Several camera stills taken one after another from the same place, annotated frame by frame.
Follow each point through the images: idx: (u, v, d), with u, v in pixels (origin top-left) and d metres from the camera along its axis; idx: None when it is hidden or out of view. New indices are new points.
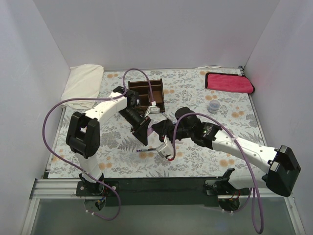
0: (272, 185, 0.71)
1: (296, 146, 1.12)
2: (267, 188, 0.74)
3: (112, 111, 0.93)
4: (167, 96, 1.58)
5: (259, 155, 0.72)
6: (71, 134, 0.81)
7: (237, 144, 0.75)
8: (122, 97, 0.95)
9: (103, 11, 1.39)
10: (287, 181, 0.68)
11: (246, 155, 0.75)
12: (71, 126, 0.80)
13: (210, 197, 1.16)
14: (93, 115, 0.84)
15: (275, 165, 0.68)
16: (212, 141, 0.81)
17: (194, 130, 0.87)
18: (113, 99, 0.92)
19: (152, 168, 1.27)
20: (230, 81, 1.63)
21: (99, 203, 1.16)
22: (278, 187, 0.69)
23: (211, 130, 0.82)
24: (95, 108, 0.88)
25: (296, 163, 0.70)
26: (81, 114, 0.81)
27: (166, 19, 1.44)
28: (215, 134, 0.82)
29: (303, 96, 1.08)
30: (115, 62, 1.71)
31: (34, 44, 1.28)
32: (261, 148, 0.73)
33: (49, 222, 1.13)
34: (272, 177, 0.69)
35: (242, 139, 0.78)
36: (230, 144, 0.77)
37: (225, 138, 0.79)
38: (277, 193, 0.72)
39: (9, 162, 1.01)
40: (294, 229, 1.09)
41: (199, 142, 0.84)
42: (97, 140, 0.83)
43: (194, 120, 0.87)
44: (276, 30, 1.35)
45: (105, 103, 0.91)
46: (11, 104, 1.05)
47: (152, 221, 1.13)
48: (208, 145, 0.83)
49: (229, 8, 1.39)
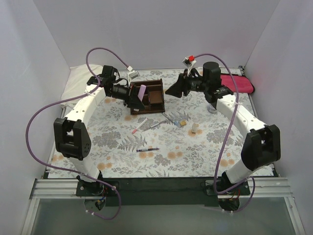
0: (247, 152, 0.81)
1: (297, 146, 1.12)
2: (242, 153, 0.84)
3: (93, 105, 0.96)
4: (167, 96, 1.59)
5: (247, 122, 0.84)
6: (60, 142, 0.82)
7: (236, 108, 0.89)
8: (99, 88, 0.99)
9: (103, 11, 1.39)
10: (259, 154, 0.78)
11: (238, 119, 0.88)
12: (56, 133, 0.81)
13: (210, 197, 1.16)
14: (76, 117, 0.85)
15: (254, 133, 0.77)
16: (218, 98, 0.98)
17: (211, 86, 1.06)
18: (90, 94, 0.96)
19: (152, 168, 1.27)
20: (230, 81, 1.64)
21: (99, 203, 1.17)
22: (249, 156, 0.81)
23: (223, 91, 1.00)
24: (74, 108, 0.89)
25: (276, 146, 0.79)
26: (63, 120, 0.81)
27: (166, 19, 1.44)
28: (223, 95, 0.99)
29: (303, 96, 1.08)
30: (115, 62, 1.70)
31: (34, 43, 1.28)
32: (253, 119, 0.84)
33: (49, 222, 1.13)
34: (249, 143, 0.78)
35: (244, 108, 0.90)
36: (231, 106, 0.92)
37: (230, 102, 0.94)
38: (248, 159, 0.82)
39: (8, 162, 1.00)
40: (294, 229, 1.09)
41: (209, 98, 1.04)
42: (87, 140, 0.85)
43: (215, 77, 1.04)
44: (275, 30, 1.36)
45: (83, 100, 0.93)
46: (11, 103, 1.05)
47: (152, 221, 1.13)
48: (213, 103, 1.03)
49: (229, 8, 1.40)
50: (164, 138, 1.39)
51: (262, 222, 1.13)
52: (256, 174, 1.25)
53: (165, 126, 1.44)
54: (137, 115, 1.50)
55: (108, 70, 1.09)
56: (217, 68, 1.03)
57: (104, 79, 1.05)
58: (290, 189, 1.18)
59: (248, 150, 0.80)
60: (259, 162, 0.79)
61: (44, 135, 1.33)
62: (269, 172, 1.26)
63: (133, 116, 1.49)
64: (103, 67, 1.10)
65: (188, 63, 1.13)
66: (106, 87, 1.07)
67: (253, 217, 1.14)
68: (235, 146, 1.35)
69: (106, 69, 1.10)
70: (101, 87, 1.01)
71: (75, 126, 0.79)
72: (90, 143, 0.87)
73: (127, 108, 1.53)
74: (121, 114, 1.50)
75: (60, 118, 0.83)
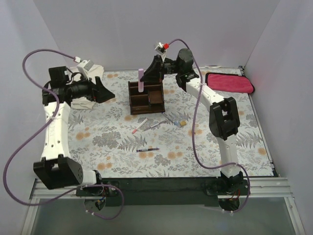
0: (212, 124, 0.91)
1: (297, 147, 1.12)
2: (211, 126, 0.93)
3: (65, 127, 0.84)
4: (167, 96, 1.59)
5: (211, 98, 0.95)
6: (51, 183, 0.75)
7: (201, 87, 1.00)
8: (60, 105, 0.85)
9: (103, 11, 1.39)
10: (222, 123, 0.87)
11: (204, 97, 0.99)
12: (43, 178, 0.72)
13: (210, 196, 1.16)
14: (55, 152, 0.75)
15: (215, 105, 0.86)
16: (187, 82, 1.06)
17: (181, 71, 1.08)
18: (55, 117, 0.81)
19: (152, 168, 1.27)
20: (230, 81, 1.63)
21: (99, 203, 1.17)
22: (214, 127, 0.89)
23: (192, 77, 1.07)
24: (47, 143, 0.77)
25: (235, 115, 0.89)
26: (42, 163, 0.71)
27: (167, 18, 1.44)
28: (191, 79, 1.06)
29: (303, 96, 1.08)
30: (115, 62, 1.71)
31: (33, 43, 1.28)
32: (215, 95, 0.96)
33: (49, 222, 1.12)
34: (212, 113, 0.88)
35: (207, 87, 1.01)
36: (196, 87, 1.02)
37: (196, 83, 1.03)
38: (214, 130, 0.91)
39: (9, 162, 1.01)
40: (294, 229, 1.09)
41: (178, 82, 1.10)
42: (78, 166, 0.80)
43: (189, 65, 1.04)
44: (275, 30, 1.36)
45: (51, 128, 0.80)
46: (11, 103, 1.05)
47: (152, 221, 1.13)
48: (184, 87, 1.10)
49: (228, 8, 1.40)
50: (164, 138, 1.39)
51: (262, 222, 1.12)
52: (256, 174, 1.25)
53: (165, 126, 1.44)
54: (137, 115, 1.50)
55: (58, 73, 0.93)
56: (190, 58, 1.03)
57: (60, 89, 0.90)
58: (290, 189, 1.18)
59: (213, 121, 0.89)
60: (223, 129, 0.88)
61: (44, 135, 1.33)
62: (270, 172, 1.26)
63: (132, 116, 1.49)
64: (51, 71, 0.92)
65: (162, 51, 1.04)
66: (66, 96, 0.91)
67: (253, 217, 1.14)
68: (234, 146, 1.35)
69: (53, 72, 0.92)
70: (62, 103, 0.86)
71: (61, 166, 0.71)
72: (80, 167, 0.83)
73: (127, 108, 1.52)
74: (121, 114, 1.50)
75: (38, 162, 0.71)
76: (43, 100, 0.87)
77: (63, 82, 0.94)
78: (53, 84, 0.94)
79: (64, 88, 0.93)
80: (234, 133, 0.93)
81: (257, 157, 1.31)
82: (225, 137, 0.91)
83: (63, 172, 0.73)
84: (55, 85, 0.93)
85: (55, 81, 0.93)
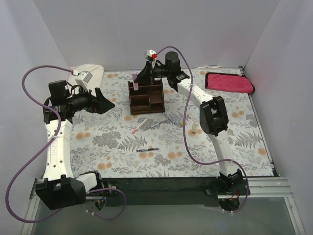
0: (203, 121, 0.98)
1: (297, 147, 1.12)
2: (201, 124, 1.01)
3: (66, 146, 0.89)
4: (167, 96, 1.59)
5: (200, 98, 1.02)
6: (53, 204, 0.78)
7: (191, 88, 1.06)
8: (62, 123, 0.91)
9: (103, 11, 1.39)
10: (212, 120, 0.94)
11: (193, 96, 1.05)
12: (46, 199, 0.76)
13: (210, 196, 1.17)
14: (56, 173, 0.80)
15: (205, 104, 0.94)
16: (178, 83, 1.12)
17: (170, 73, 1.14)
18: (57, 136, 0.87)
19: (152, 168, 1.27)
20: (230, 81, 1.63)
21: (99, 203, 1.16)
22: (206, 124, 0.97)
23: (183, 78, 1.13)
24: (50, 163, 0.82)
25: (224, 112, 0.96)
26: (44, 184, 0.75)
27: (167, 18, 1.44)
28: (182, 80, 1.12)
29: (303, 96, 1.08)
30: (115, 62, 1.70)
31: (33, 43, 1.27)
32: (204, 94, 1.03)
33: (49, 222, 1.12)
34: (202, 112, 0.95)
35: (196, 87, 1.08)
36: (187, 87, 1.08)
37: (187, 83, 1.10)
38: (205, 127, 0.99)
39: (9, 162, 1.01)
40: (294, 229, 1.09)
41: (170, 83, 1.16)
42: (80, 183, 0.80)
43: (176, 66, 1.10)
44: (275, 30, 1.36)
45: (53, 148, 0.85)
46: (11, 104, 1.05)
47: (152, 221, 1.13)
48: (175, 87, 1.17)
49: (228, 7, 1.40)
50: (164, 138, 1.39)
51: (262, 222, 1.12)
52: (256, 174, 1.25)
53: (165, 125, 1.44)
54: (137, 115, 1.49)
55: (58, 89, 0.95)
56: (177, 58, 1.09)
57: (62, 106, 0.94)
58: (290, 189, 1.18)
59: (204, 119, 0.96)
60: (213, 126, 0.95)
61: (44, 135, 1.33)
62: (270, 172, 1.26)
63: (132, 116, 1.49)
64: (51, 87, 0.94)
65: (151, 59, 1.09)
66: (68, 113, 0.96)
67: (253, 217, 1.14)
68: (235, 146, 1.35)
69: (55, 89, 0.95)
70: (64, 121, 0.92)
71: (63, 186, 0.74)
72: (84, 185, 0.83)
73: (127, 108, 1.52)
74: (121, 114, 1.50)
75: (40, 183, 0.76)
76: (45, 117, 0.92)
77: (63, 98, 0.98)
78: (55, 100, 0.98)
79: (65, 104, 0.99)
80: (224, 129, 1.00)
81: (257, 157, 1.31)
82: (216, 134, 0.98)
83: (64, 193, 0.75)
84: (56, 101, 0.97)
85: (56, 97, 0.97)
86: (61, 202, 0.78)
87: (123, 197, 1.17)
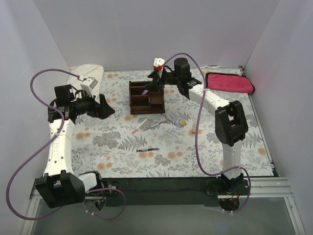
0: (219, 130, 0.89)
1: (297, 147, 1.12)
2: (217, 133, 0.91)
3: (68, 143, 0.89)
4: (167, 96, 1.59)
5: (215, 103, 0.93)
6: (53, 200, 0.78)
7: (204, 93, 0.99)
8: (66, 122, 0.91)
9: (103, 11, 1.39)
10: (229, 127, 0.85)
11: (207, 102, 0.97)
12: (46, 195, 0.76)
13: (210, 196, 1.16)
14: (57, 168, 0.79)
15: (221, 110, 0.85)
16: (190, 89, 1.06)
17: (181, 79, 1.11)
18: (59, 133, 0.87)
19: (152, 168, 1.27)
20: (230, 81, 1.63)
21: (99, 203, 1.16)
22: (222, 132, 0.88)
23: (194, 84, 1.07)
24: (51, 159, 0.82)
25: (242, 119, 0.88)
26: (44, 179, 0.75)
27: (167, 18, 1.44)
28: (193, 86, 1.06)
29: (303, 96, 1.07)
30: (115, 62, 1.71)
31: (34, 43, 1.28)
32: (219, 99, 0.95)
33: (48, 222, 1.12)
34: (218, 119, 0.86)
35: (209, 92, 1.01)
36: (199, 93, 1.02)
37: (199, 89, 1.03)
38: (222, 136, 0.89)
39: (9, 162, 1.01)
40: (294, 229, 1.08)
41: (182, 90, 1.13)
42: (79, 182, 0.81)
43: (186, 72, 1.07)
44: (275, 30, 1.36)
45: (55, 144, 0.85)
46: (11, 103, 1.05)
47: (152, 220, 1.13)
48: (187, 95, 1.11)
49: (228, 8, 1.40)
50: (164, 138, 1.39)
51: (262, 222, 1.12)
52: (256, 174, 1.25)
53: (165, 126, 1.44)
54: (137, 115, 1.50)
55: (63, 92, 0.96)
56: (187, 64, 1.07)
57: (66, 107, 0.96)
58: (290, 189, 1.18)
59: (220, 126, 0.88)
60: (231, 134, 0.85)
61: (44, 135, 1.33)
62: (270, 172, 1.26)
63: (132, 116, 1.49)
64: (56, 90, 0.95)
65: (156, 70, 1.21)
66: (71, 114, 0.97)
67: (253, 217, 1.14)
68: None
69: (60, 91, 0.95)
70: (67, 120, 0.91)
71: (63, 182, 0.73)
72: (83, 184, 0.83)
73: (127, 108, 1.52)
74: (121, 114, 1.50)
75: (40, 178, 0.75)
76: (49, 116, 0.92)
77: (67, 100, 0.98)
78: (59, 102, 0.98)
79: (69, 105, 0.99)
80: (240, 139, 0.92)
81: (257, 157, 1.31)
82: (233, 143, 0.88)
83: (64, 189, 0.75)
84: (61, 103, 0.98)
85: (61, 99, 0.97)
86: (60, 198, 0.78)
87: (123, 197, 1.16)
